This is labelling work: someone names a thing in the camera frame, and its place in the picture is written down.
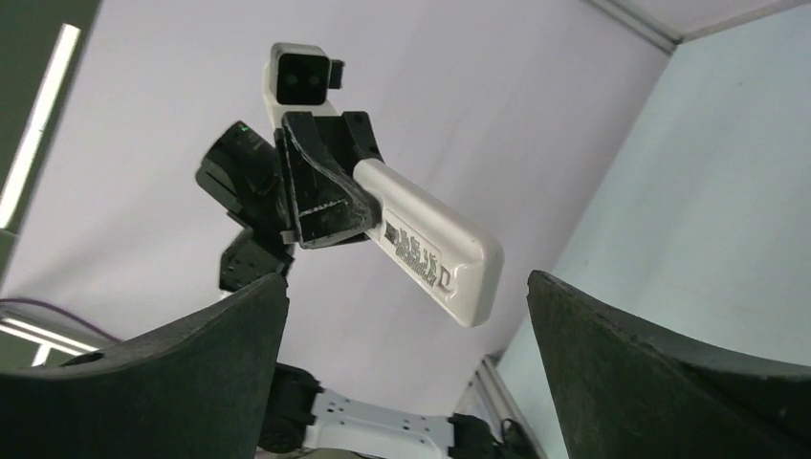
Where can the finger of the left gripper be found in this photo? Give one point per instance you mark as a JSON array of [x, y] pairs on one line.
[[328, 206]]

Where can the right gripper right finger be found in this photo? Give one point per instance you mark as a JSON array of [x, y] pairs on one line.
[[625, 387]]

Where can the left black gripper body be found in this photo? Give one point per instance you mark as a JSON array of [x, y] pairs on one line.
[[245, 174]]

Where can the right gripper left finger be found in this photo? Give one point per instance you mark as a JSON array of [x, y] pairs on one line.
[[196, 387]]

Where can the white remote control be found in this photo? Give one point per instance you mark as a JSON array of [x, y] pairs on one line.
[[454, 260]]

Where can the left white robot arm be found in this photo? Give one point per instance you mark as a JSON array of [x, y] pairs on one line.
[[385, 384]]

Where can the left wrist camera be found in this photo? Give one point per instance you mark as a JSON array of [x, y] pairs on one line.
[[297, 78]]

